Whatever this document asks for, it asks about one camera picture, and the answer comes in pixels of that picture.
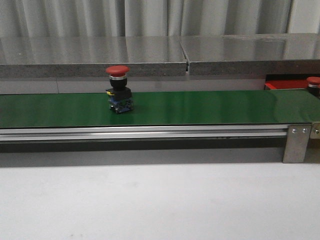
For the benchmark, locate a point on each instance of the steel conveyor support bracket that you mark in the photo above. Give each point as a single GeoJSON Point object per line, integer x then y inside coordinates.
{"type": "Point", "coordinates": [298, 136]}

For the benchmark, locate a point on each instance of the right grey stone shelf slab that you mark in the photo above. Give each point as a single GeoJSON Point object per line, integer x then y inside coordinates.
{"type": "Point", "coordinates": [258, 54]}

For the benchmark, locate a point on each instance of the steel end bracket plate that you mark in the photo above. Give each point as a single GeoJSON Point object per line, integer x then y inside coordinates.
{"type": "Point", "coordinates": [315, 130]}

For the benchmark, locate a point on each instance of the green conveyor belt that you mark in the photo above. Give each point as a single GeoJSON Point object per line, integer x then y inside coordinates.
{"type": "Point", "coordinates": [160, 108]}

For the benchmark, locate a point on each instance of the grey pleated curtain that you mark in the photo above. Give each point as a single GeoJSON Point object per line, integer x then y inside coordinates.
{"type": "Point", "coordinates": [130, 18]}

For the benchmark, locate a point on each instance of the aluminium conveyor side rail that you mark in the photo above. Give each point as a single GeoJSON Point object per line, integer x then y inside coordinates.
{"type": "Point", "coordinates": [142, 132]}

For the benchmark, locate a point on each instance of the left grey stone shelf slab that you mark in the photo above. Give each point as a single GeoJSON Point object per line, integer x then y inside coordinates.
{"type": "Point", "coordinates": [63, 57]}

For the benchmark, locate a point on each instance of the grey stone shelf slab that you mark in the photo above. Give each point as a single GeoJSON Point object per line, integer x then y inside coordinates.
{"type": "Point", "coordinates": [258, 54]}
{"type": "Point", "coordinates": [63, 57]}

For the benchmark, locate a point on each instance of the red plastic tray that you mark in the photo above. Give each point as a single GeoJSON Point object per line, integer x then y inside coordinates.
{"type": "Point", "coordinates": [300, 84]}

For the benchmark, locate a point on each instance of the red mushroom push button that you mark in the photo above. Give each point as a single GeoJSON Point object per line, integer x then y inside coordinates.
{"type": "Point", "coordinates": [314, 86]}

